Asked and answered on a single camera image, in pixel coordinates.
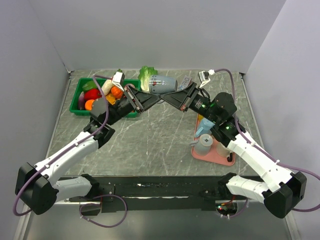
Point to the green plastic crate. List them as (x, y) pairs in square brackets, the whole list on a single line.
[(74, 106)]

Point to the grey blue printed mug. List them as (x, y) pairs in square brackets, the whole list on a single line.
[(159, 84)]

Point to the green lettuce head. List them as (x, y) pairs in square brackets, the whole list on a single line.
[(144, 76)]

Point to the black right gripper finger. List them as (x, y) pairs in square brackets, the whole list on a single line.
[(175, 100), (187, 90)]

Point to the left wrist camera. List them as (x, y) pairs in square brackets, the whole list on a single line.
[(118, 79)]

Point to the small orange pumpkin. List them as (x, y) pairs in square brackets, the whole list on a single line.
[(116, 92)]

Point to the red white toothpaste box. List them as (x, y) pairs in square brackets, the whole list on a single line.
[(185, 83)]

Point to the purple eggplant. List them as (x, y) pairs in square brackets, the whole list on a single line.
[(81, 102)]

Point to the pink plastic tray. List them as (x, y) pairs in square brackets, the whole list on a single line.
[(212, 156)]

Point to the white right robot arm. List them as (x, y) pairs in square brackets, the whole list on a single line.
[(280, 189)]

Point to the red bell pepper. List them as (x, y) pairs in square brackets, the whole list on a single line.
[(92, 94)]

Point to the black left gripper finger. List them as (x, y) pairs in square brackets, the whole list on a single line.
[(135, 91), (148, 100)]

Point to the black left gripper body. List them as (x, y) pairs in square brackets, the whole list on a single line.
[(131, 96)]

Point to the green bell pepper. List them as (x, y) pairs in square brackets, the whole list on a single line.
[(89, 85)]

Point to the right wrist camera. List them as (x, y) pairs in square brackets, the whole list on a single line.
[(204, 77)]

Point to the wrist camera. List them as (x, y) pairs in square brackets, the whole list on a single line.
[(118, 79), (204, 77)]

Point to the light blue faceted mug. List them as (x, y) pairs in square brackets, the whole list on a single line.
[(204, 127)]

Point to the cream mug black handle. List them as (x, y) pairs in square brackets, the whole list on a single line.
[(224, 152)]

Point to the white daikon radish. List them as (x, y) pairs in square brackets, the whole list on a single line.
[(106, 87)]

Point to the yellow ginger root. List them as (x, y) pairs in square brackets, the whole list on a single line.
[(111, 99)]

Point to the black front mounting rail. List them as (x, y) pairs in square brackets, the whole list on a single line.
[(142, 193)]

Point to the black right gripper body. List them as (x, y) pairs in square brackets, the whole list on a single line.
[(191, 94)]

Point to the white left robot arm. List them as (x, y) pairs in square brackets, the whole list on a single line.
[(39, 186)]

